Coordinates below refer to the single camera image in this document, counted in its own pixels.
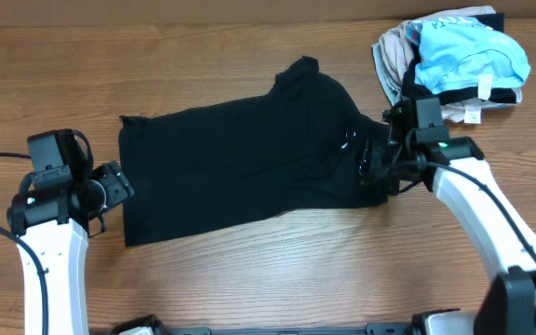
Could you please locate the black t-shirt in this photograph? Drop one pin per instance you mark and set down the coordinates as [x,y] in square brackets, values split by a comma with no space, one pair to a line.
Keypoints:
[209,168]

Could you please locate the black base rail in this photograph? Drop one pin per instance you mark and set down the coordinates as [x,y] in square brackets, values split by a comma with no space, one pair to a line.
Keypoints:
[286,330]

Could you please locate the beige folded garment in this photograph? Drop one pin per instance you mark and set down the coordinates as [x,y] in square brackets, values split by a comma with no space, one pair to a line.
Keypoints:
[455,111]

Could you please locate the black folded garment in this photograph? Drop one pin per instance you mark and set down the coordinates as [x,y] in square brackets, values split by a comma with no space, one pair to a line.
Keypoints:
[479,92]

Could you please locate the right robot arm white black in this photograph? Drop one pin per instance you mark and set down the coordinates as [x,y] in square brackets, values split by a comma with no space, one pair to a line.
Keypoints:
[456,172]

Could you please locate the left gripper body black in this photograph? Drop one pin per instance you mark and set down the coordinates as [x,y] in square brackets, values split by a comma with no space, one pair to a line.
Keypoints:
[109,187]

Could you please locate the grey folded garment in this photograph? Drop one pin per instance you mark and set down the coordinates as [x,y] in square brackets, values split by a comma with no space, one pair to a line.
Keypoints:
[395,65]

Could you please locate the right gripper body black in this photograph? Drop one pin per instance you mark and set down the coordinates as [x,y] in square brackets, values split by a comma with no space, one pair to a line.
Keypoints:
[381,160]

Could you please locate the light blue folded garment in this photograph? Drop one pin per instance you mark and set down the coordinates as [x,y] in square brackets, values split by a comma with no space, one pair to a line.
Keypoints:
[460,52]

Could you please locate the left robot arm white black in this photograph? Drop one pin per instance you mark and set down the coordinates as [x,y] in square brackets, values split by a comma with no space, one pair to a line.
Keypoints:
[52,227]

